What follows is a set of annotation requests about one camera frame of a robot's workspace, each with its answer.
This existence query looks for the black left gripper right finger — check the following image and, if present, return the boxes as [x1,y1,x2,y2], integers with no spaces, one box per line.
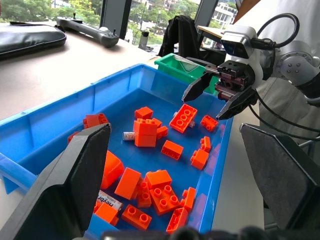
[239,122,320,231]

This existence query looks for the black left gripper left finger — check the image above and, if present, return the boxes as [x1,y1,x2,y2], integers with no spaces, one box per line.
[0,122,112,240]

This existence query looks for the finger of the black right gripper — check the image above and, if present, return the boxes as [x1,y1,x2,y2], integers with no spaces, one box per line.
[181,70,221,103]
[215,87,257,121]

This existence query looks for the green plastic bin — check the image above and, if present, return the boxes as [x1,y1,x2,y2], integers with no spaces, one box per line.
[154,52,221,97]

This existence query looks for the clear plastic film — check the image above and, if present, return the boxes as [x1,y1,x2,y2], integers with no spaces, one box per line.
[172,54,204,74]

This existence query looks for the upside-down orange Lego brick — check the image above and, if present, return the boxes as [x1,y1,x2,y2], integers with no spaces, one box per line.
[168,103,198,134]

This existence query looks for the orange building block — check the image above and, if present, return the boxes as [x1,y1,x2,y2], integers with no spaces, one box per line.
[160,139,184,161]
[82,112,110,129]
[200,114,219,133]
[149,117,163,129]
[144,169,173,190]
[136,180,153,209]
[190,148,210,171]
[67,130,81,145]
[165,207,189,235]
[114,167,142,201]
[199,135,212,153]
[134,106,154,121]
[179,186,197,214]
[92,201,120,227]
[155,125,169,140]

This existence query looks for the white battery with black print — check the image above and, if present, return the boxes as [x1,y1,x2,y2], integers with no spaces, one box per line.
[96,190,124,212]

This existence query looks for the wooden board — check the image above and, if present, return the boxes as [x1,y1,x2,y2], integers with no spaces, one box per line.
[196,24,226,40]

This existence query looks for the orange rounded block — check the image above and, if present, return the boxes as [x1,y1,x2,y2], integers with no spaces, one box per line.
[100,150,125,190]

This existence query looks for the black jacket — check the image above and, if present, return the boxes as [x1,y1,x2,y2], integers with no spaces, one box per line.
[157,15,201,60]

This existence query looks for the orange Lego bricks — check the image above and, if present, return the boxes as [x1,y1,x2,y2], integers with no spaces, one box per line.
[132,118,159,148]

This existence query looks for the grey drinking bottle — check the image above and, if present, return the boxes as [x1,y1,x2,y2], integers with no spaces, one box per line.
[137,29,150,50]

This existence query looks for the orange 1x2 building brick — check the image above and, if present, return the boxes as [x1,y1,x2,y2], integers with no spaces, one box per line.
[120,203,153,231]

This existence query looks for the white patterned battery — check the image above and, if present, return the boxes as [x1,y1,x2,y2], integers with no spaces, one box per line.
[122,131,136,142]

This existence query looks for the blue plastic tray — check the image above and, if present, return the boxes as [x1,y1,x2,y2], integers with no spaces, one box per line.
[0,63,235,240]

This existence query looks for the orange four-stud block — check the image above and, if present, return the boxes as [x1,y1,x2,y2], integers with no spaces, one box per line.
[149,184,182,217]

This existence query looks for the grey remote controller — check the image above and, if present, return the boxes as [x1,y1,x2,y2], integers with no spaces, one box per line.
[55,12,120,49]

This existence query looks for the black soft bag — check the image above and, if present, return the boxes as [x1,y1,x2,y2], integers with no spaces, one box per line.
[0,23,68,61]

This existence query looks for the thin black cable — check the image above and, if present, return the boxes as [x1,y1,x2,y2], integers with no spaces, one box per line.
[254,91,320,133]
[248,103,320,141]

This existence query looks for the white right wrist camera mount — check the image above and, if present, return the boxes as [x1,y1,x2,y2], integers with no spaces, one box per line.
[220,24,273,81]

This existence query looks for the dark window post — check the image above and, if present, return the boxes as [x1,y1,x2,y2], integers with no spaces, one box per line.
[100,0,132,40]
[193,0,220,29]

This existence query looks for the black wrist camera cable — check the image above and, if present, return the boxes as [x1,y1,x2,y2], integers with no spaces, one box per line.
[250,12,301,50]

